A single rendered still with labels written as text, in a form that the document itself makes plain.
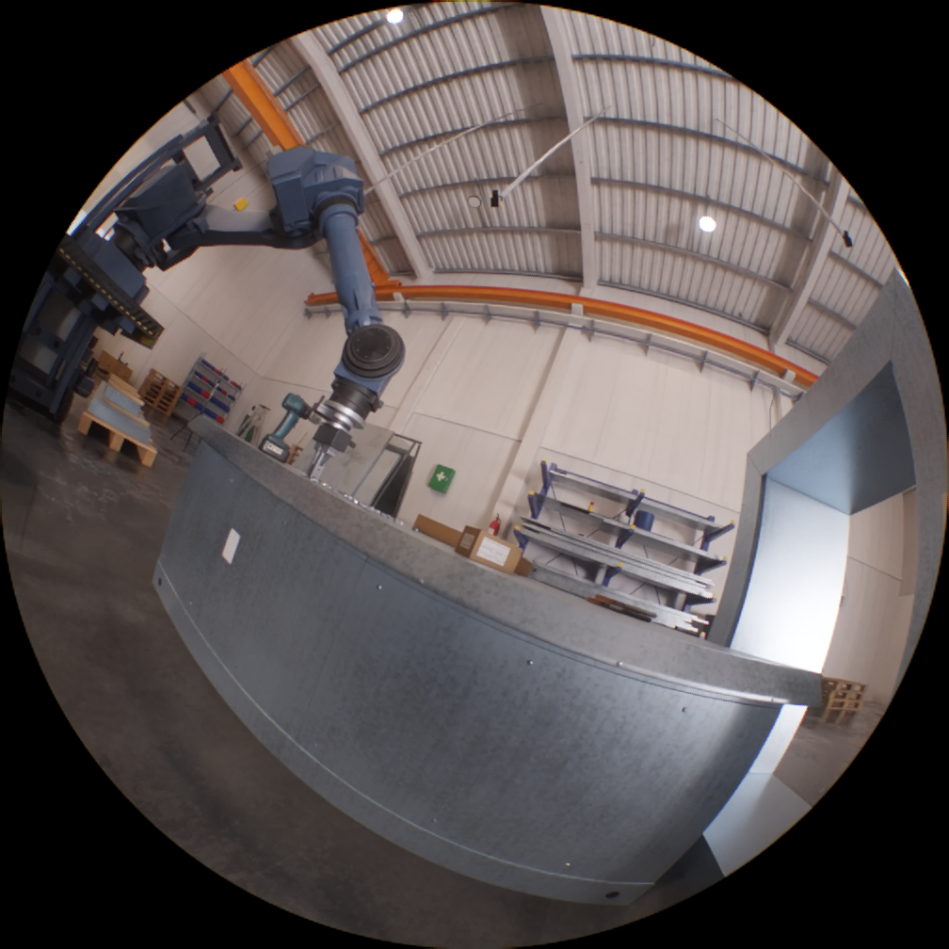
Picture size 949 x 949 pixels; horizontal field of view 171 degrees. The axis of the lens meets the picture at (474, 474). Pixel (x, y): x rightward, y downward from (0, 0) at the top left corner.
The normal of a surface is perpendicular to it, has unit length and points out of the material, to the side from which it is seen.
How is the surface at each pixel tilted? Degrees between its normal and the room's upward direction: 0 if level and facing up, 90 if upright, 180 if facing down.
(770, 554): 90
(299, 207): 135
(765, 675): 67
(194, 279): 90
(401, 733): 90
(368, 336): 90
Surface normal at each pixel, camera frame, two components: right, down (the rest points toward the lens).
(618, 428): -0.27, -0.34
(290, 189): 0.35, 0.94
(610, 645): -0.05, -0.64
